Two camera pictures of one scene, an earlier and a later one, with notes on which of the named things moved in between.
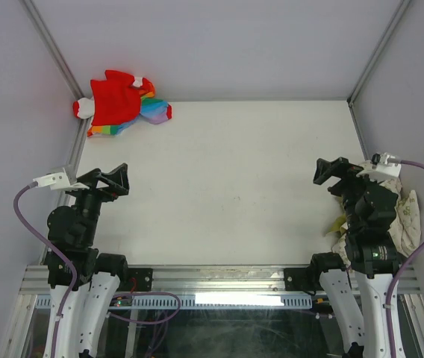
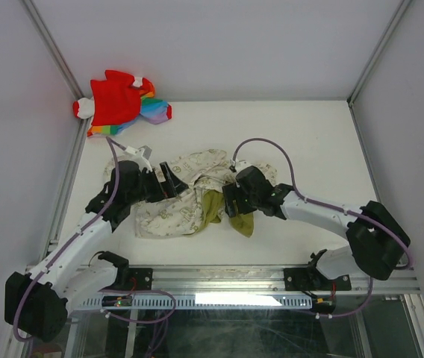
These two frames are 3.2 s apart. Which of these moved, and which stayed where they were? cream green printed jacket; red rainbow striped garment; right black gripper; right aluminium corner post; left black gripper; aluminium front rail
Moved: left black gripper; right black gripper; cream green printed jacket
Stayed: aluminium front rail; red rainbow striped garment; right aluminium corner post
